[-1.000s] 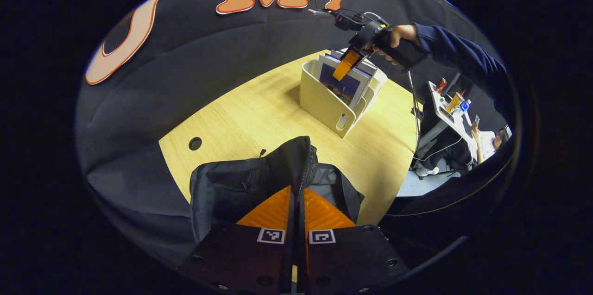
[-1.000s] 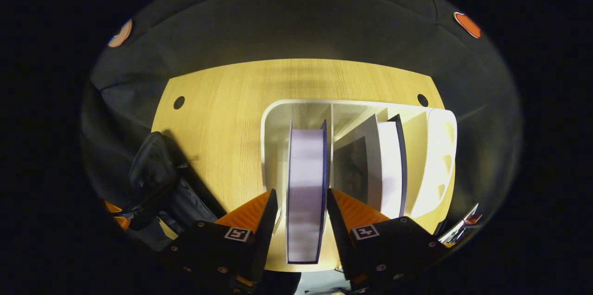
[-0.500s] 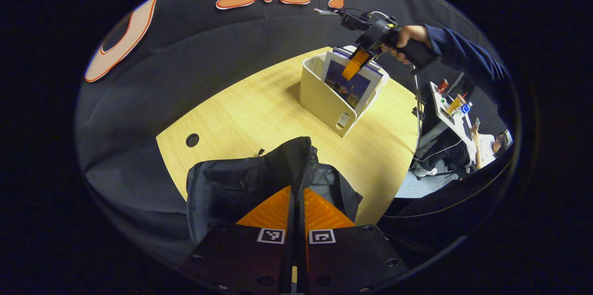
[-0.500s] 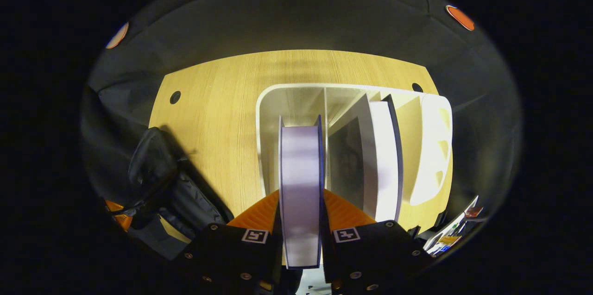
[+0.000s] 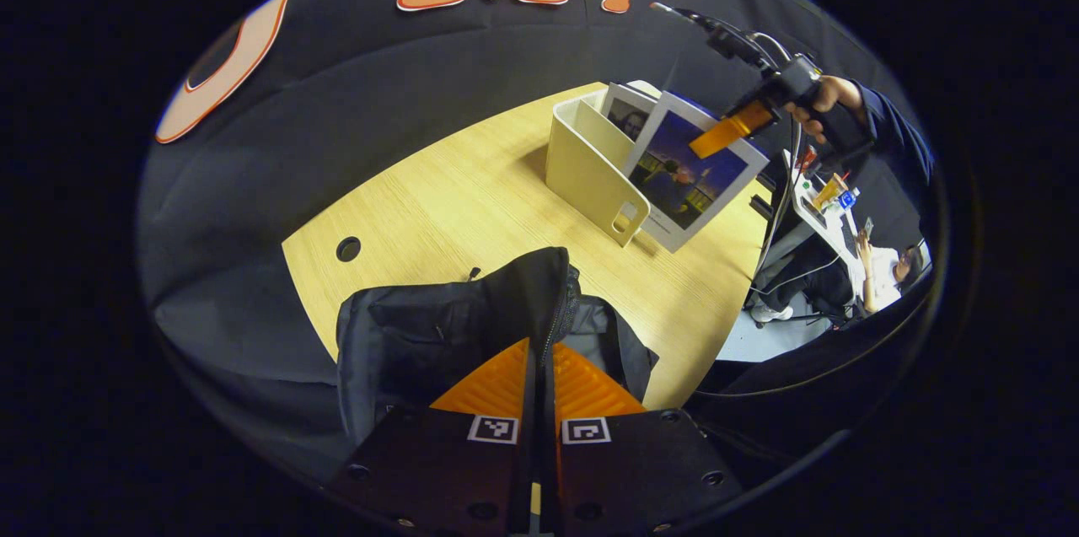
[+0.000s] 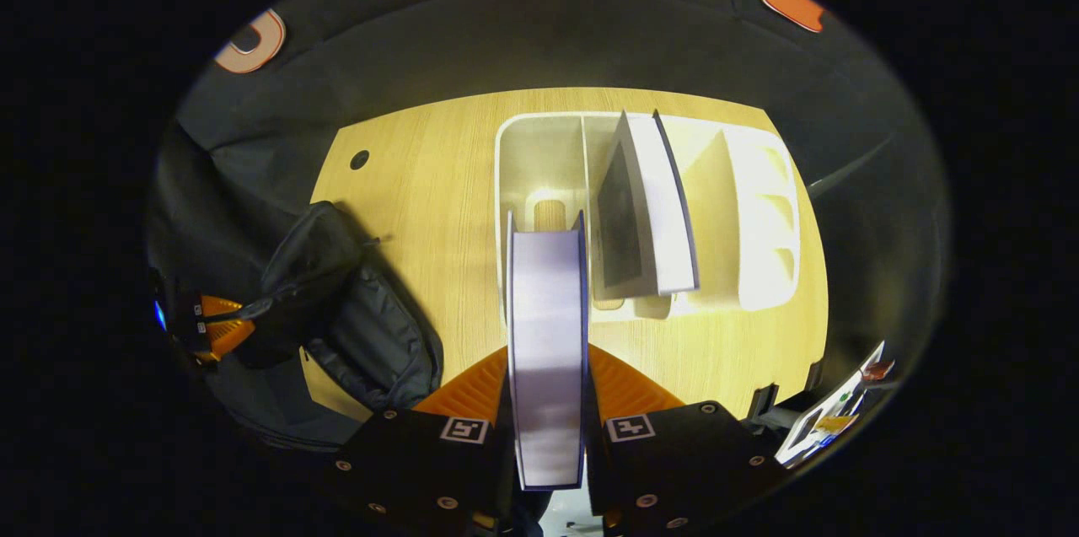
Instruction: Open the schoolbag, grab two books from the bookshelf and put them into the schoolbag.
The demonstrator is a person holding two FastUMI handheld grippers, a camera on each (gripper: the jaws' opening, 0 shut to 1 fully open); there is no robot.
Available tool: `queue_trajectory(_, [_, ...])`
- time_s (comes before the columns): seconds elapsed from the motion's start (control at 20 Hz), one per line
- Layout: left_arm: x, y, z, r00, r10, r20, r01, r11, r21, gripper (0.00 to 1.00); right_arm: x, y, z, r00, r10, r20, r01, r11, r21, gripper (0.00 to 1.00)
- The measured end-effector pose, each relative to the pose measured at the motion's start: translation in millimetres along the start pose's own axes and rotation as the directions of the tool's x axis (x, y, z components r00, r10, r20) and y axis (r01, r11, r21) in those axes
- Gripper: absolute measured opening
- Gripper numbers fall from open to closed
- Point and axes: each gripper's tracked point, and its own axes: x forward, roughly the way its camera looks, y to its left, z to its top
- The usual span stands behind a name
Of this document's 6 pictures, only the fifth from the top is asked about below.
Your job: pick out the grey portrait cover book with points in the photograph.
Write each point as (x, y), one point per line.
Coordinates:
(628, 115)

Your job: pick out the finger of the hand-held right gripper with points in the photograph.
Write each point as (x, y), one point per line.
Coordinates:
(729, 131)

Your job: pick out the blue cover book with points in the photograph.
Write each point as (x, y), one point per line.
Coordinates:
(683, 183)

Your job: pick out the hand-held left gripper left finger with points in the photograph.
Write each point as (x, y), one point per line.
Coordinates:
(455, 469)

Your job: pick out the black schoolbag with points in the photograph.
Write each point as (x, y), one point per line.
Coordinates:
(421, 335)

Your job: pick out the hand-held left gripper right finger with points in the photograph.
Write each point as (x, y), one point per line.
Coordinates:
(624, 469)

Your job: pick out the white bookshelf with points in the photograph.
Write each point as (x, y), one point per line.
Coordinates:
(590, 183)

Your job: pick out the white background desk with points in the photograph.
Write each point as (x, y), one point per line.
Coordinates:
(830, 238)

